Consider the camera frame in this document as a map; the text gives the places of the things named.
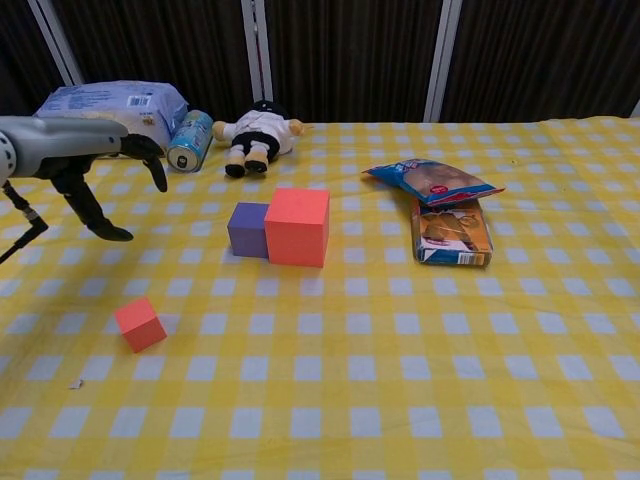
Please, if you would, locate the purple foam cube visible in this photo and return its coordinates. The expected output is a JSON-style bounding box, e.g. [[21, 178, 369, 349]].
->
[[227, 202, 271, 260]]

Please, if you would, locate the small red foam cube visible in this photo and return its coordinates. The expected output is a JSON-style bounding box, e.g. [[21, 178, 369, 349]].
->
[[113, 296, 168, 354]]

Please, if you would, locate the light blue drink can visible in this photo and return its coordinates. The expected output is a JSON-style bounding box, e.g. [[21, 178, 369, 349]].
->
[[166, 109, 215, 174]]

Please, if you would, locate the blue tissue pack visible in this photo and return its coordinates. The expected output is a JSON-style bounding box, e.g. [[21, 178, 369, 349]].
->
[[33, 80, 190, 147]]

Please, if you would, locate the orange snack box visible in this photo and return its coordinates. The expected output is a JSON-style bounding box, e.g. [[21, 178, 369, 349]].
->
[[411, 197, 494, 269]]

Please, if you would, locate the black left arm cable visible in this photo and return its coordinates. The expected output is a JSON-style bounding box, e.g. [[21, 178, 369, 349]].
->
[[0, 179, 50, 266]]

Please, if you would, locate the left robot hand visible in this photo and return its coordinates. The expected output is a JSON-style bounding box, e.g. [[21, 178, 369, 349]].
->
[[32, 116, 169, 243]]

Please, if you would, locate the blue snack bag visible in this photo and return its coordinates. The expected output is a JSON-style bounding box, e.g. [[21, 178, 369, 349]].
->
[[361, 158, 506, 209]]

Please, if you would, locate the large red foam cube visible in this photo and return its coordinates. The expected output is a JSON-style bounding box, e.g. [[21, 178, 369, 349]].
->
[[264, 187, 331, 268]]

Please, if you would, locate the yellow checkered tablecloth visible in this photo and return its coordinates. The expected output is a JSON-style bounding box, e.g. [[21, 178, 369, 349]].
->
[[0, 115, 640, 480]]

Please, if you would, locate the plush doll white shirt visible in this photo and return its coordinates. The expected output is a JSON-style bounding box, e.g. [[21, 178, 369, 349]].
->
[[212, 99, 306, 179]]

